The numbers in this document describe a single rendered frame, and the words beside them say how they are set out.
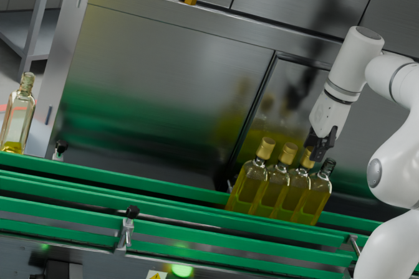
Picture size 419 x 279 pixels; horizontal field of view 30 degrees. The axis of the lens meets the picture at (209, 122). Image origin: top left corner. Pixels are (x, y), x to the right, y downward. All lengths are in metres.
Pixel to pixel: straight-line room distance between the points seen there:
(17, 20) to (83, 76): 2.88
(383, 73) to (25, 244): 0.85
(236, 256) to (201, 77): 0.44
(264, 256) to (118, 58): 0.59
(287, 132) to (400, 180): 0.68
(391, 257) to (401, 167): 0.19
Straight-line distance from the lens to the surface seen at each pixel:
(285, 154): 1.88
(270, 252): 1.89
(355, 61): 1.77
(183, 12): 1.80
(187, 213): 1.87
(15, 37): 4.56
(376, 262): 1.50
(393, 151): 1.39
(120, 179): 1.91
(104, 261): 1.82
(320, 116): 1.84
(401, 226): 1.49
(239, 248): 1.86
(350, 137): 2.07
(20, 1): 5.13
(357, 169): 2.14
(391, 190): 1.38
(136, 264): 1.83
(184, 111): 1.95
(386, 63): 1.61
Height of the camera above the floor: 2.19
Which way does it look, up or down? 28 degrees down
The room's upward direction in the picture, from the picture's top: 21 degrees clockwise
